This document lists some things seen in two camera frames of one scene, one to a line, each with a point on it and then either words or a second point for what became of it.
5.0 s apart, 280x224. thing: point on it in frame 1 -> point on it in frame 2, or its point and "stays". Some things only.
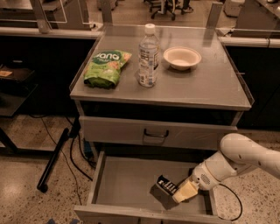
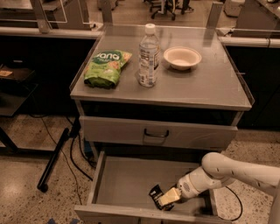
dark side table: [15, 90] stays
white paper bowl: [181, 59] stays
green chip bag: [105, 68] stays
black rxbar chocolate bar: [164, 189] -> [156, 192]
